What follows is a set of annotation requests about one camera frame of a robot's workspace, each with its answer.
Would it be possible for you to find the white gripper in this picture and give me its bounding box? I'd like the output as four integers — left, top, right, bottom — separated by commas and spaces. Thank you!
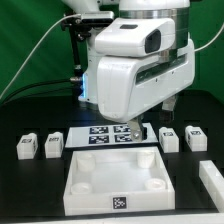
97, 39, 195, 140

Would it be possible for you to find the white square tabletop tray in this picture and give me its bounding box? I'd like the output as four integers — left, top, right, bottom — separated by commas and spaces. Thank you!
63, 147, 175, 216

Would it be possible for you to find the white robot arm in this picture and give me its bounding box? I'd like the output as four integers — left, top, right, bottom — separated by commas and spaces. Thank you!
61, 0, 195, 141

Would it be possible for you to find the white sheet with markers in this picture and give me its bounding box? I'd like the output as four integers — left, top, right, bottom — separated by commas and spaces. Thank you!
64, 123, 159, 149

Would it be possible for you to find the white L-shaped fixture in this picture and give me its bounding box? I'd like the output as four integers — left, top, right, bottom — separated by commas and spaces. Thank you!
199, 160, 224, 213

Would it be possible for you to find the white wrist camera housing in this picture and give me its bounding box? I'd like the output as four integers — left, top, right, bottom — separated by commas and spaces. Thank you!
95, 18, 176, 57

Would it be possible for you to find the black camera stand pole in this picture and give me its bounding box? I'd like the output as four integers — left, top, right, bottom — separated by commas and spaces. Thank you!
60, 14, 91, 84

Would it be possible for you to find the black cable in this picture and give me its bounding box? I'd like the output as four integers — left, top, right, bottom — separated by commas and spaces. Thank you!
1, 78, 83, 105

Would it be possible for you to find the grey camera on stand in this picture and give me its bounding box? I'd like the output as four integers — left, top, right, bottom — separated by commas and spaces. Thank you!
81, 11, 114, 23

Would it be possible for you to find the white cable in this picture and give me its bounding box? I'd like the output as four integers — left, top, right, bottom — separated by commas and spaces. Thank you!
0, 13, 82, 101

